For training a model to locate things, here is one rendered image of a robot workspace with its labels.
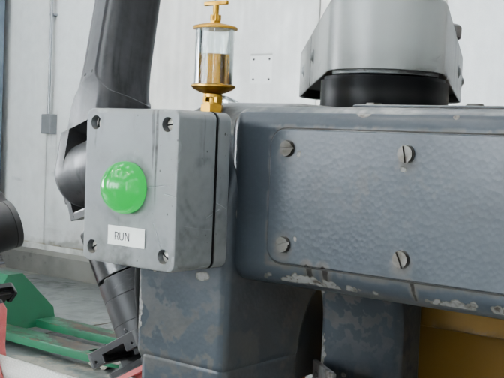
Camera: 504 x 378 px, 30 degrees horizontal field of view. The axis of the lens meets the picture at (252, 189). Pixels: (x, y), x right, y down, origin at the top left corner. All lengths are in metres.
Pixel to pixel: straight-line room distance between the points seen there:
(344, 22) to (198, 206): 0.19
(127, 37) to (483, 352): 0.42
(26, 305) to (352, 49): 5.75
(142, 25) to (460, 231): 0.50
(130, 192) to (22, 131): 8.64
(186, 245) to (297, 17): 6.49
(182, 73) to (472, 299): 7.23
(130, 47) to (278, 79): 6.16
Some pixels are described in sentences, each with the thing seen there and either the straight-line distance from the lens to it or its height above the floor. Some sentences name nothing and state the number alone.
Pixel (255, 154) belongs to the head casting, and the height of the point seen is 1.31.
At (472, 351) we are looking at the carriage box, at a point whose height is 1.15.
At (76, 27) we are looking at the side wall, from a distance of 8.64.
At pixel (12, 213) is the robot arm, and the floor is 1.22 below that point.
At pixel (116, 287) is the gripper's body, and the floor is 1.18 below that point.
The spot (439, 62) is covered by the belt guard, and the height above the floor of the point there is 1.37.
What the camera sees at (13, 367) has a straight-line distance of 1.01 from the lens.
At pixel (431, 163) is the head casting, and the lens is 0.48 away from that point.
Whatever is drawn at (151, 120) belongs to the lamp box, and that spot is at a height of 1.32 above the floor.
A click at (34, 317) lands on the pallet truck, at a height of 0.10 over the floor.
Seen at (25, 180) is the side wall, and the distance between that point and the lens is 9.12.
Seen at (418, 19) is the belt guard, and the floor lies 1.40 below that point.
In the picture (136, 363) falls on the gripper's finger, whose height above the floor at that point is 1.12.
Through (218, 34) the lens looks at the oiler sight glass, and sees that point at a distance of 0.60.
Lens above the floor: 1.32
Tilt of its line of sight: 3 degrees down
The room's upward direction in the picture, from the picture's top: 2 degrees clockwise
